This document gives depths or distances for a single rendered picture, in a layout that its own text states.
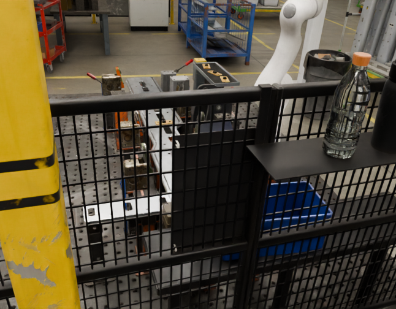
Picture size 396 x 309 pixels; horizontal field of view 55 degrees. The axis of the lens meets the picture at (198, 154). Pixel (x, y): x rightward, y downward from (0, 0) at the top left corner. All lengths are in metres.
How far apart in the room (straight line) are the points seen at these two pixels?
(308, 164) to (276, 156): 0.06
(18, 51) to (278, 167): 0.47
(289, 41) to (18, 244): 1.41
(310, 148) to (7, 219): 0.57
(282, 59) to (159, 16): 6.89
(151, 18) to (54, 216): 8.02
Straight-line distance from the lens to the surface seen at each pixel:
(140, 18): 8.56
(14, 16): 0.53
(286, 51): 1.81
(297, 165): 0.75
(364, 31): 6.33
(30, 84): 0.55
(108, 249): 1.61
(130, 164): 1.46
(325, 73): 4.46
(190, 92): 0.71
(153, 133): 1.78
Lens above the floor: 1.80
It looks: 30 degrees down
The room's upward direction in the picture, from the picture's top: 3 degrees clockwise
